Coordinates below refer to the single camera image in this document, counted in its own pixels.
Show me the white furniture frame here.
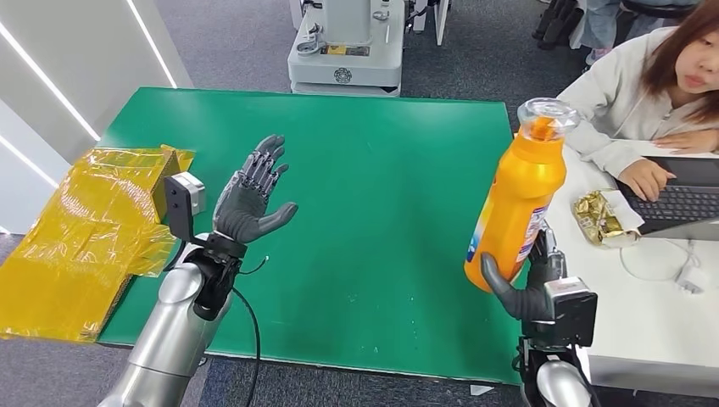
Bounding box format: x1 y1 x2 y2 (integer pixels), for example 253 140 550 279
412 0 450 47

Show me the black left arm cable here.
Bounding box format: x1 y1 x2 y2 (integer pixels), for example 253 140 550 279
231 286 263 407

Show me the golden foil snack pack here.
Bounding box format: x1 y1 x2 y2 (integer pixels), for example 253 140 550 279
571 189 646 249

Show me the dark laptop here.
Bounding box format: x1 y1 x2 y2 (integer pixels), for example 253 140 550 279
615 156 719 243

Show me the orange plastic bottle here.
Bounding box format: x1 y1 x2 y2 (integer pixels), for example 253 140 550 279
464 98 581 293

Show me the white charger cable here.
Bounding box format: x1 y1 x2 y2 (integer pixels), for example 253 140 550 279
619 238 705 295

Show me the person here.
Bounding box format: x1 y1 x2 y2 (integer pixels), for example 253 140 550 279
555 0 719 204
570 0 700 65

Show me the person's left hand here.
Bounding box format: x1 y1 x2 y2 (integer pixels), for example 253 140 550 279
651 129 719 155

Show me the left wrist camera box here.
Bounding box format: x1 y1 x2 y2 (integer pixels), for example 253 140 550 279
164 171 207 243

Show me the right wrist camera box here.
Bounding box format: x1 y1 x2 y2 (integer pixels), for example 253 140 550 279
543 276 599 348

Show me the yellow film wrapped cardboard box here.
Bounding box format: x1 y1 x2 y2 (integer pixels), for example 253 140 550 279
0 144 196 343

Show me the person's right hand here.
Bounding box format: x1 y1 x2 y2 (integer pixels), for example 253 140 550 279
616 159 677 204

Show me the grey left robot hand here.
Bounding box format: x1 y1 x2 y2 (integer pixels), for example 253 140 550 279
212 133 299 245

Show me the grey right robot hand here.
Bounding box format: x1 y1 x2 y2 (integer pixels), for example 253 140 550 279
480 221 568 322

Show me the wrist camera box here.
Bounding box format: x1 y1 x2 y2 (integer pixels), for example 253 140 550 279
164 171 207 243
543 276 599 348

